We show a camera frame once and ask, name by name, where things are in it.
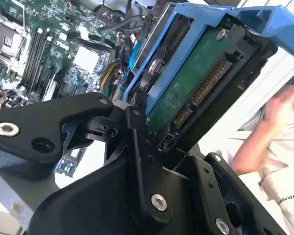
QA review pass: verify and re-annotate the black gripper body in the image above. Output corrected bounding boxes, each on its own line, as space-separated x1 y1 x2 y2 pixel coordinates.
24 156 238 235

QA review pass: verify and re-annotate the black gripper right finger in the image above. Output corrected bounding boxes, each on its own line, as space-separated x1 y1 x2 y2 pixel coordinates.
173 152 289 235

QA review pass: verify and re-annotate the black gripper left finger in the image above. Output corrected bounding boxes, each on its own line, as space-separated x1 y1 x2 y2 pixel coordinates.
0 91 174 225

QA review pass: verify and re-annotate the person bare hand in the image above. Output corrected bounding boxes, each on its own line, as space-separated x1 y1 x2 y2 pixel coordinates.
266 84 294 126

